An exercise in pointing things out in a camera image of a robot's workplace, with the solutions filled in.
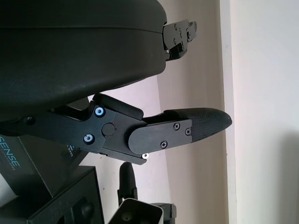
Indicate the black open camera box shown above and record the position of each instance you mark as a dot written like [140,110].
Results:
[77,186]

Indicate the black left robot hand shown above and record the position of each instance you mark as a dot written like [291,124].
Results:
[70,58]

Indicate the black RealSense box lid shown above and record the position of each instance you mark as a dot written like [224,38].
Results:
[39,161]

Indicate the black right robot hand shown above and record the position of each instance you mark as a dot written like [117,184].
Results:
[127,179]

